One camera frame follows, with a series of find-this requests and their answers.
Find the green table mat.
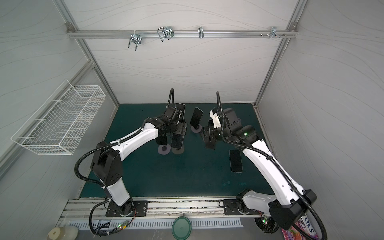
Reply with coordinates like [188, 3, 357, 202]
[105, 104, 274, 197]

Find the grey round stand left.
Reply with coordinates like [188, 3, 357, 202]
[158, 144, 172, 155]

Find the aluminium crossbar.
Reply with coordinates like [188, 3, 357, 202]
[67, 29, 299, 39]

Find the metal hook clamp middle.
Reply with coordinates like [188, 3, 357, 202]
[157, 26, 175, 42]

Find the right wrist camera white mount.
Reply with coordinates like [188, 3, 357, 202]
[210, 108, 221, 129]

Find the grey round stand centre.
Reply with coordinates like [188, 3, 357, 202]
[172, 146, 185, 155]

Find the black stand right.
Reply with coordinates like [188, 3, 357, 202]
[205, 141, 217, 150]

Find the metal hook clamp right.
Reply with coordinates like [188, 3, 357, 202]
[260, 27, 286, 39]

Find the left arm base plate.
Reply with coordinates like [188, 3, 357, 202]
[106, 201, 148, 218]

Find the black phone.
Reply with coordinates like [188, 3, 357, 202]
[176, 103, 186, 123]
[190, 107, 204, 129]

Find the centre cracked phone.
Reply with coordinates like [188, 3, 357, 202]
[171, 134, 185, 150]

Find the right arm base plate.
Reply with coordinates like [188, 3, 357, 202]
[219, 199, 264, 216]

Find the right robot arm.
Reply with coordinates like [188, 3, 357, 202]
[200, 93, 328, 240]

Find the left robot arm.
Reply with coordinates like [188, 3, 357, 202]
[74, 89, 187, 216]

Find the back left black phone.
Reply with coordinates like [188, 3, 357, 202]
[176, 103, 186, 123]

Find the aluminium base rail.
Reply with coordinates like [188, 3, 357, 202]
[56, 197, 269, 231]

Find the metal hook clamp left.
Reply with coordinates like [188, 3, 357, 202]
[128, 31, 142, 51]

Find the green round lid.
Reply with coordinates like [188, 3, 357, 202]
[172, 217, 192, 240]

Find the back middle black phone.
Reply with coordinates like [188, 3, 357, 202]
[190, 107, 204, 129]

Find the grey round stand back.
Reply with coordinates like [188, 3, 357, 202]
[191, 124, 203, 134]

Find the pink candy bag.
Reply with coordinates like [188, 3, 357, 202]
[280, 214, 320, 240]

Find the metal ring clamp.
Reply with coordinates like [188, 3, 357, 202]
[198, 27, 204, 39]

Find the green-edged phone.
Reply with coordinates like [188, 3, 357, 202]
[229, 150, 243, 173]
[156, 135, 168, 146]

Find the white wire basket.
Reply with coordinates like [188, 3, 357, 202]
[11, 80, 106, 156]

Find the metal hook clamp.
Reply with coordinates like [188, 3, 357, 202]
[260, 27, 286, 39]
[128, 31, 142, 51]
[157, 26, 175, 42]

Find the grey round stand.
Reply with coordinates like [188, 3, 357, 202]
[172, 146, 185, 155]
[191, 124, 203, 134]
[158, 144, 172, 155]

